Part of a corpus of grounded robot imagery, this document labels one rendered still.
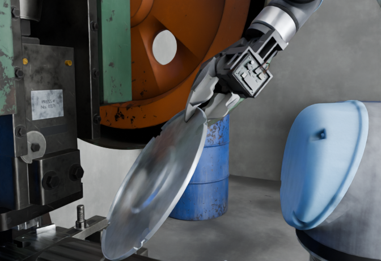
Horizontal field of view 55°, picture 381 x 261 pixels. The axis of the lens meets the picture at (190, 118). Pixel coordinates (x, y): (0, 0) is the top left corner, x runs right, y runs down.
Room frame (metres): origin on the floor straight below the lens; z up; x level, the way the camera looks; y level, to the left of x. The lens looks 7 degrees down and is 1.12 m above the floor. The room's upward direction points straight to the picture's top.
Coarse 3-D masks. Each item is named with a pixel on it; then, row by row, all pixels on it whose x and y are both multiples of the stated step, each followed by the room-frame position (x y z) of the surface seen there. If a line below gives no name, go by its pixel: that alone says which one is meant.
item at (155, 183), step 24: (168, 120) 0.73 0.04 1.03; (192, 120) 0.63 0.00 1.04; (168, 144) 0.65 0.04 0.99; (192, 144) 0.56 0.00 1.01; (144, 168) 0.67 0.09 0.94; (168, 168) 0.57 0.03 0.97; (192, 168) 0.49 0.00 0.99; (120, 192) 0.72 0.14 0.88; (144, 192) 0.58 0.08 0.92; (168, 192) 0.52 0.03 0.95; (120, 216) 0.63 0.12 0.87; (144, 216) 0.54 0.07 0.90; (120, 240) 0.56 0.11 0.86
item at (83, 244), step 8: (64, 240) 0.72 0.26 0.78; (72, 240) 0.72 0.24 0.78; (80, 240) 0.72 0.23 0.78; (48, 248) 0.68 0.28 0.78; (56, 248) 0.67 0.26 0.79; (64, 248) 0.67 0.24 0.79; (72, 248) 0.67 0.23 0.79; (80, 248) 0.67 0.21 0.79; (88, 248) 0.67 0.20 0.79; (96, 248) 0.67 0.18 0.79; (32, 256) 0.65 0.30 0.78; (40, 256) 0.64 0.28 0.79; (48, 256) 0.64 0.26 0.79; (56, 256) 0.64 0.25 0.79; (64, 256) 0.64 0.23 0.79; (72, 256) 0.64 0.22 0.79; (80, 256) 0.64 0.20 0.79; (88, 256) 0.64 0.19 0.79; (96, 256) 0.64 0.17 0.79; (104, 256) 0.64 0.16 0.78; (128, 256) 0.65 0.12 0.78; (136, 256) 0.65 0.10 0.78; (144, 256) 0.65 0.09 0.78
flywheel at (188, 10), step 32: (160, 0) 0.98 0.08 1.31; (192, 0) 0.94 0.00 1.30; (224, 0) 0.90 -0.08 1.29; (256, 0) 0.87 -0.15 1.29; (192, 32) 0.94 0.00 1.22; (224, 32) 0.86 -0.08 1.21; (160, 64) 1.00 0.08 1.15; (192, 64) 0.94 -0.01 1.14; (160, 96) 0.96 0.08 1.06; (128, 128) 0.98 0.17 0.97
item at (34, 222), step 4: (32, 220) 0.69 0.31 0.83; (36, 220) 0.70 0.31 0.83; (20, 224) 0.67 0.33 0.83; (24, 224) 0.68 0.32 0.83; (28, 224) 0.68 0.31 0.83; (32, 224) 0.69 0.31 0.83; (36, 224) 0.70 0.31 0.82; (12, 228) 0.68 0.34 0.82; (16, 228) 0.67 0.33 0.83; (20, 228) 0.67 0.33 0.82; (24, 228) 0.68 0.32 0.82
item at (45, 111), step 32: (32, 64) 0.63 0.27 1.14; (64, 64) 0.70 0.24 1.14; (32, 96) 0.63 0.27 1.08; (64, 96) 0.70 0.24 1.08; (32, 128) 0.63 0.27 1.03; (64, 128) 0.69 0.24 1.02; (0, 160) 0.61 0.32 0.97; (32, 160) 0.61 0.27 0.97; (64, 160) 0.65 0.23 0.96; (0, 192) 0.61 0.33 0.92; (32, 192) 0.61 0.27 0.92; (64, 192) 0.65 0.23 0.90
